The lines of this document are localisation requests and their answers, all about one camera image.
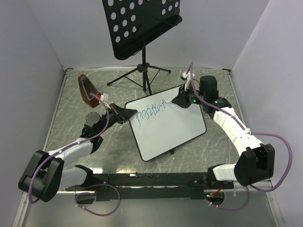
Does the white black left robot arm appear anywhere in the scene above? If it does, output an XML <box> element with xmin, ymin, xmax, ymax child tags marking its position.
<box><xmin>18</xmin><ymin>103</ymin><xmax>138</xmax><ymax>203</ymax></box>

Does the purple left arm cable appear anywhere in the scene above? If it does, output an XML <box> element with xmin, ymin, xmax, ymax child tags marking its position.
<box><xmin>27</xmin><ymin>92</ymin><xmax>121</xmax><ymax>216</ymax></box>

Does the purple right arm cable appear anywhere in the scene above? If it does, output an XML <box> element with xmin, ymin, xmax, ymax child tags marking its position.
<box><xmin>186</xmin><ymin>61</ymin><xmax>293</xmax><ymax>211</ymax></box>

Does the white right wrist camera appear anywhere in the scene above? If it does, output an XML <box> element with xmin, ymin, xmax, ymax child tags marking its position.
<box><xmin>180</xmin><ymin>71</ymin><xmax>191</xmax><ymax>91</ymax></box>

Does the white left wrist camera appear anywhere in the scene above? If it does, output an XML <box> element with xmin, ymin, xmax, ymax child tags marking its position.
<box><xmin>96</xmin><ymin>93</ymin><xmax>109</xmax><ymax>102</ymax></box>

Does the brown wooden metronome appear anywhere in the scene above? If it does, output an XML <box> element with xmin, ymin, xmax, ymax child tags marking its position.
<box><xmin>78</xmin><ymin>74</ymin><xmax>101</xmax><ymax>108</ymax></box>

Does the black perforated music stand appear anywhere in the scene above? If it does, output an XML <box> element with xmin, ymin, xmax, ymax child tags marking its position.
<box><xmin>102</xmin><ymin>0</ymin><xmax>182</xmax><ymax>94</ymax></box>

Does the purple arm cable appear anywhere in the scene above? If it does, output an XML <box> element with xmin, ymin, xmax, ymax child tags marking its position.
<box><xmin>186</xmin><ymin>61</ymin><xmax>293</xmax><ymax>211</ymax></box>
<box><xmin>27</xmin><ymin>92</ymin><xmax>121</xmax><ymax>216</ymax></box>

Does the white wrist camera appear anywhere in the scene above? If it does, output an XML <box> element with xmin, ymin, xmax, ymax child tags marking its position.
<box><xmin>96</xmin><ymin>93</ymin><xmax>109</xmax><ymax>102</ymax></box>
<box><xmin>180</xmin><ymin>71</ymin><xmax>191</xmax><ymax>91</ymax></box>

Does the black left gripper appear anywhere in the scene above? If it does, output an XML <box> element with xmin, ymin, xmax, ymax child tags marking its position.
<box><xmin>97</xmin><ymin>103</ymin><xmax>138</xmax><ymax>135</ymax></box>

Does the white rectangular whiteboard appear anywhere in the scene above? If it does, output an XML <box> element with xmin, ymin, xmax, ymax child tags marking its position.
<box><xmin>125</xmin><ymin>87</ymin><xmax>206</xmax><ymax>162</ymax></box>

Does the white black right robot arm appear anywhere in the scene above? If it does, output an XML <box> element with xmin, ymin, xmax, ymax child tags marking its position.
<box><xmin>171</xmin><ymin>73</ymin><xmax>275</xmax><ymax>188</ymax></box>

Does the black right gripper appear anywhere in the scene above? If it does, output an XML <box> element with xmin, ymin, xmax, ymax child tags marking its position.
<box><xmin>172</xmin><ymin>83</ymin><xmax>206</xmax><ymax>109</ymax></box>

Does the aluminium frame rail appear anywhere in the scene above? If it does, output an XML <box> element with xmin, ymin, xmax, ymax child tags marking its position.
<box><xmin>13</xmin><ymin>68</ymin><xmax>69</xmax><ymax>227</ymax></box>

